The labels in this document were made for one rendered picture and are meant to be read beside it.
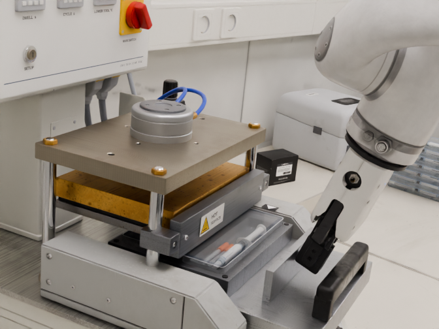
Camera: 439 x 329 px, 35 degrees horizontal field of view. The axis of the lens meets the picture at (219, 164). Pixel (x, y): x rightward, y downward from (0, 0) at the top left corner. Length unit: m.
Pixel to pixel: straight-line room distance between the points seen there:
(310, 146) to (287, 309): 1.10
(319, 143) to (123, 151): 1.08
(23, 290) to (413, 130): 0.49
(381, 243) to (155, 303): 0.88
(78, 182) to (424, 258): 0.89
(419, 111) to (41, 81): 0.45
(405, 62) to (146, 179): 0.29
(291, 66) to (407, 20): 1.42
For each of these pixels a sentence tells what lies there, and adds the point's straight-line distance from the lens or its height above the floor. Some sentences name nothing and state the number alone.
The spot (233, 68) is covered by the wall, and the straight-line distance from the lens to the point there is 1.80.
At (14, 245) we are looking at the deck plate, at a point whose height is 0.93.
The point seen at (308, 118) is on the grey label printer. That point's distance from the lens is 1.85.
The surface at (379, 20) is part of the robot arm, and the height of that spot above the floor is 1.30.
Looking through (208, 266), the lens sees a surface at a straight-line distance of 0.80.
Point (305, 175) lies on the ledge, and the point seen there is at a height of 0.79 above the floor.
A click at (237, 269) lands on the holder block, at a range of 0.81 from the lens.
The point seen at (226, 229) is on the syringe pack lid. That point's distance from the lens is 0.89.
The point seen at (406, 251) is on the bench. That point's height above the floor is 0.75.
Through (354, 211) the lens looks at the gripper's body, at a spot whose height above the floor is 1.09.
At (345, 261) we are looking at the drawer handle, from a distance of 0.84.
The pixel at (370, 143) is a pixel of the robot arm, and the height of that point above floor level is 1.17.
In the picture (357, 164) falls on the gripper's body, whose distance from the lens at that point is 0.74.
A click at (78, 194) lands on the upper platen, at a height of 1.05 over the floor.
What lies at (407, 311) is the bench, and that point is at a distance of 1.31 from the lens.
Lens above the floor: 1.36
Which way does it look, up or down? 19 degrees down
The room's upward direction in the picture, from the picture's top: 6 degrees clockwise
